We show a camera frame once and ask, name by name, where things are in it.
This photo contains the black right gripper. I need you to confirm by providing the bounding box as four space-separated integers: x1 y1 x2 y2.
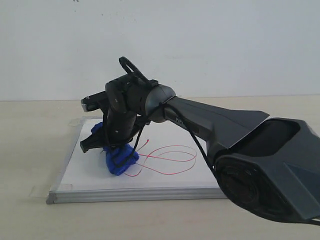
80 110 150 153

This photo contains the blue microfibre cloth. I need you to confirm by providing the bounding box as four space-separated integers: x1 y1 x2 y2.
89 121 140 177

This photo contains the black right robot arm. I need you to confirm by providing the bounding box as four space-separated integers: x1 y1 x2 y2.
80 75 320 225

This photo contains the white aluminium-framed whiteboard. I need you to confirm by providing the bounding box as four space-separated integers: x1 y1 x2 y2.
46 117 224 205

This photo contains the clear tape far-left corner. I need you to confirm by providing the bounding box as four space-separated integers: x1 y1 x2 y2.
68 117 86 127

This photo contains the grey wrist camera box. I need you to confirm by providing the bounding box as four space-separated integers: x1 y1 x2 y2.
80 91 109 113

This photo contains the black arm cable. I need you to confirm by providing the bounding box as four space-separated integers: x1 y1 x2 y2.
102 56 320 227

